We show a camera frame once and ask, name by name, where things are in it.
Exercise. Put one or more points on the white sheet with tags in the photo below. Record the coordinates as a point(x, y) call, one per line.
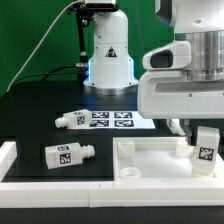
point(118, 120)

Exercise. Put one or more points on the black camera stand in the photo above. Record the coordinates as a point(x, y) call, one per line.
point(83, 18)

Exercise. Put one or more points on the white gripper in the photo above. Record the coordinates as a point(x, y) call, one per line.
point(169, 94)

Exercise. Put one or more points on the white U-shaped fence frame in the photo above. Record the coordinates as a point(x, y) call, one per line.
point(97, 194)

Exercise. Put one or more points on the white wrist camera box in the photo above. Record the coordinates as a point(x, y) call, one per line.
point(176, 55)

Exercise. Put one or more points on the white square table top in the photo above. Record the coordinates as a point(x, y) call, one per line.
point(160, 161)

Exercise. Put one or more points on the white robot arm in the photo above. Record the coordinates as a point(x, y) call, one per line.
point(200, 22)

